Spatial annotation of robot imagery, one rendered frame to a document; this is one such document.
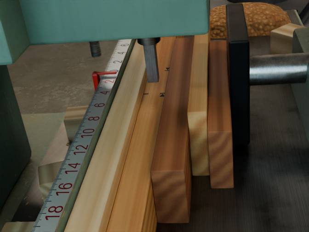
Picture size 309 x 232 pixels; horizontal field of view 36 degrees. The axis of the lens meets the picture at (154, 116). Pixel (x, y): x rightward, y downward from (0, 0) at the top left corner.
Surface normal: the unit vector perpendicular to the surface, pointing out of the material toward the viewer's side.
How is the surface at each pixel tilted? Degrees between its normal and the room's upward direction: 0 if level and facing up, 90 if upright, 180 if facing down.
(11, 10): 90
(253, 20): 36
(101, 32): 90
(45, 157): 0
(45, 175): 0
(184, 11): 90
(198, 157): 90
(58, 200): 0
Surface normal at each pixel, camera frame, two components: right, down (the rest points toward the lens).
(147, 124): -0.11, -0.86
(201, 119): -0.11, 0.51
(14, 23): 0.99, -0.04
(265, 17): -0.03, -0.47
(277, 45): -0.80, 0.37
